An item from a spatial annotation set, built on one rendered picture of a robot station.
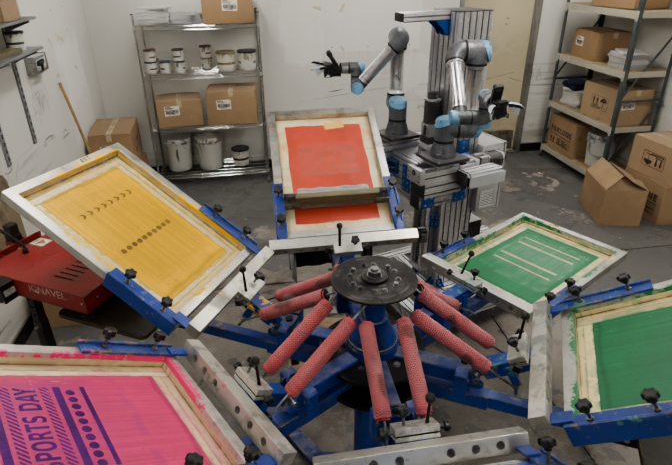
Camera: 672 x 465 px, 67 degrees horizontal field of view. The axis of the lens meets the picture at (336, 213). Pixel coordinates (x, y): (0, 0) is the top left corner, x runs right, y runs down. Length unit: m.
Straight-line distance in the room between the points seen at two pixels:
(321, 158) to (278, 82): 3.49
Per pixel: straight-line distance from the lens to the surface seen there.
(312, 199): 2.41
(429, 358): 1.91
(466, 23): 3.13
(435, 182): 3.02
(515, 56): 6.90
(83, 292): 2.29
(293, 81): 6.10
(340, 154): 2.69
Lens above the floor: 2.29
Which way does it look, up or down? 26 degrees down
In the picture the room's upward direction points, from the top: straight up
